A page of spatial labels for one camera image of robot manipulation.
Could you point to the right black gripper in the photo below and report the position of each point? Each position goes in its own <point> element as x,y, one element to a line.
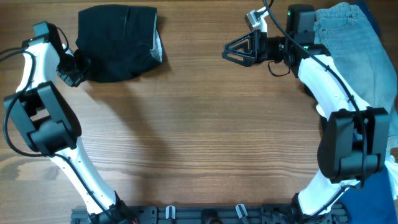
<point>257,54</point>

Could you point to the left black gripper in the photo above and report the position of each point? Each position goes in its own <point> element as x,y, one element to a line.
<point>74,80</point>

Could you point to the black pants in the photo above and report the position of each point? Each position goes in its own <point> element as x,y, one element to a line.
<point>122,42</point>

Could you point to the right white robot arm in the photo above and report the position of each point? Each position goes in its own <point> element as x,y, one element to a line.
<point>320,75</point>

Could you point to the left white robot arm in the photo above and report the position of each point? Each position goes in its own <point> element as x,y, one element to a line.
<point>40,123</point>

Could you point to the light blue jeans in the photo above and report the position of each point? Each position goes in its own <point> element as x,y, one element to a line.
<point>360,58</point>

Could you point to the white garment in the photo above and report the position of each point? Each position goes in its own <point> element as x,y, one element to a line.
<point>393,174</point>

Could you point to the dark blue garment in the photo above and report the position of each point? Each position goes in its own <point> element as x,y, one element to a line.
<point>374,203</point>

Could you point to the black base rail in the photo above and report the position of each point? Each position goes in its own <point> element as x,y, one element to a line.
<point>268,213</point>

